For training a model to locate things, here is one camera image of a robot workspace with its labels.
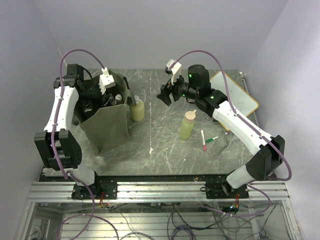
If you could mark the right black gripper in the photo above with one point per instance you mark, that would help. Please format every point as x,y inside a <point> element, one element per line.
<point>165,89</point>

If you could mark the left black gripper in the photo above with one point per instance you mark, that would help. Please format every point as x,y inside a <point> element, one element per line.
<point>100,103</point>

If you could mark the amber liquid clear bottle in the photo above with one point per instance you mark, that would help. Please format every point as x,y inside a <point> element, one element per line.
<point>118,99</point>

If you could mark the yellow-green pump bottle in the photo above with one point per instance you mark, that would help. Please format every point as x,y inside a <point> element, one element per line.
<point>137,111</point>

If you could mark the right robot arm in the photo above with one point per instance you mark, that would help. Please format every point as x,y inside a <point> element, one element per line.
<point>267,150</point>

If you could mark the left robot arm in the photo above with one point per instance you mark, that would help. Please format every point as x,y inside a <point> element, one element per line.
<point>61,154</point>

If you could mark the olive canvas bag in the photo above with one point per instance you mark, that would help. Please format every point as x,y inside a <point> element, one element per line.
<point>106,127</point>

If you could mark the green bottle peach cap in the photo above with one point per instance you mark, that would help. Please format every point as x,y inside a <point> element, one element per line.
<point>187,124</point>

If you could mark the green whiteboard marker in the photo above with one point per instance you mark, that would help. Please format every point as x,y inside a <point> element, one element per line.
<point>211,139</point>

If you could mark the red whiteboard marker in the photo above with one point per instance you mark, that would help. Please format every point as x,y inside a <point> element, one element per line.
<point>203,140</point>

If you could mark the clear plastic cup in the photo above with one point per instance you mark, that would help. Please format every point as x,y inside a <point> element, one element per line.
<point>219,144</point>

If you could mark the yellow-framed whiteboard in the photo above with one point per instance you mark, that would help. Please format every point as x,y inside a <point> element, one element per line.
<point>238,91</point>

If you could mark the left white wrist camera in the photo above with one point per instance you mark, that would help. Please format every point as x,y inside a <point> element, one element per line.
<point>106,80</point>

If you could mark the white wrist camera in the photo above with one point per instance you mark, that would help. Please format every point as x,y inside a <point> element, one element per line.
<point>106,80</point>
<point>173,68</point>

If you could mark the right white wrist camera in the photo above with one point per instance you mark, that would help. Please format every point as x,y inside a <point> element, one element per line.
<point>173,68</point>

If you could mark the aluminium mounting rail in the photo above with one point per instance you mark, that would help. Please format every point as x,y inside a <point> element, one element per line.
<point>157,189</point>

